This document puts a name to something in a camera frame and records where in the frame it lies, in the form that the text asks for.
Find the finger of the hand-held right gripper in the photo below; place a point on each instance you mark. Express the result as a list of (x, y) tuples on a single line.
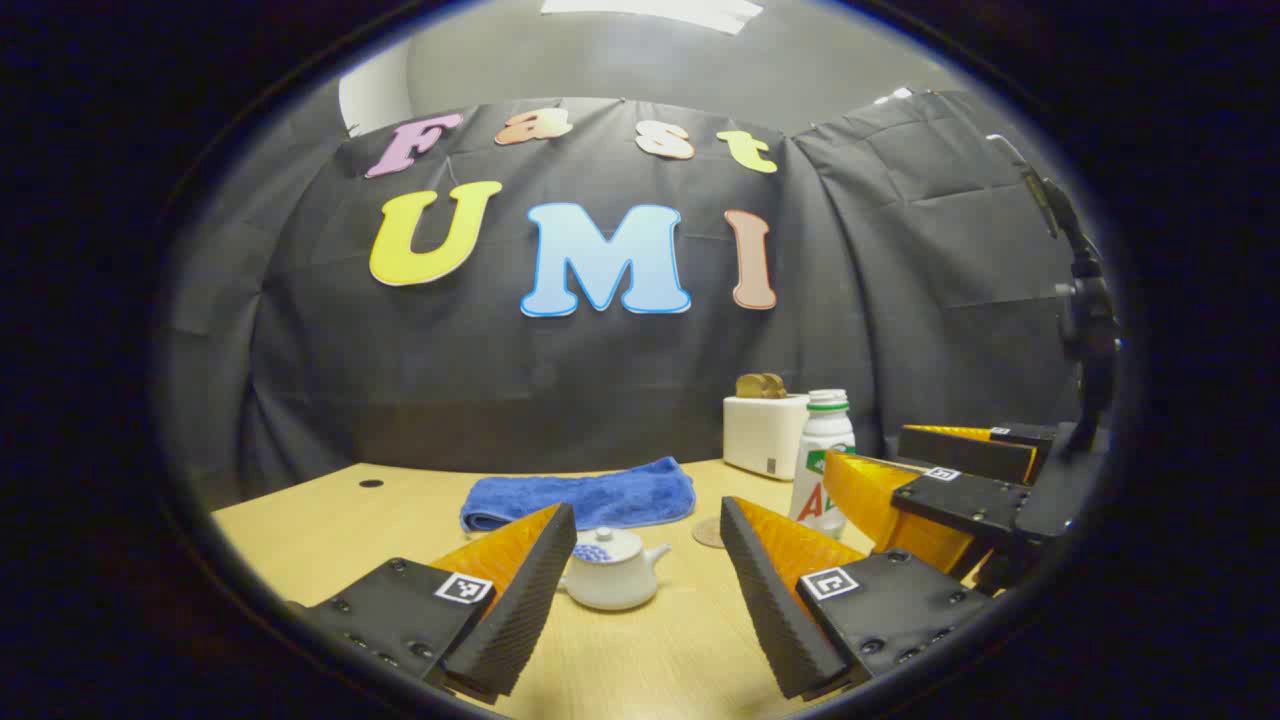
[(960, 500), (960, 452)]

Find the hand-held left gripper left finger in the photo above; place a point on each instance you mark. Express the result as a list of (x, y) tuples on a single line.
[(530, 600)]

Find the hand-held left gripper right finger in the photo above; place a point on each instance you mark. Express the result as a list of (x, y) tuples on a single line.
[(760, 590)]

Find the round brown coaster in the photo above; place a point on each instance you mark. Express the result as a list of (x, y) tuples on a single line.
[(708, 532)]

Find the white ceramic teacup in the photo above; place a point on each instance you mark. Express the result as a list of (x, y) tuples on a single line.
[(610, 590)]

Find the white water bottle green label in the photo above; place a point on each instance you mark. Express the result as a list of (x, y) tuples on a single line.
[(825, 435)]

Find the blue towel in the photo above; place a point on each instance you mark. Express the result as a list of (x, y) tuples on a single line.
[(590, 495)]

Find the white toaster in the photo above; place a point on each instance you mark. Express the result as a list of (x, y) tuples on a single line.
[(760, 435)]

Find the toasted bread slice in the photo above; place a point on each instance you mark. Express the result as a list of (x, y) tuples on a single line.
[(750, 386), (776, 386)]

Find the black backdrop cloth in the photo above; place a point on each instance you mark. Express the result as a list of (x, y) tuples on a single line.
[(600, 380)]

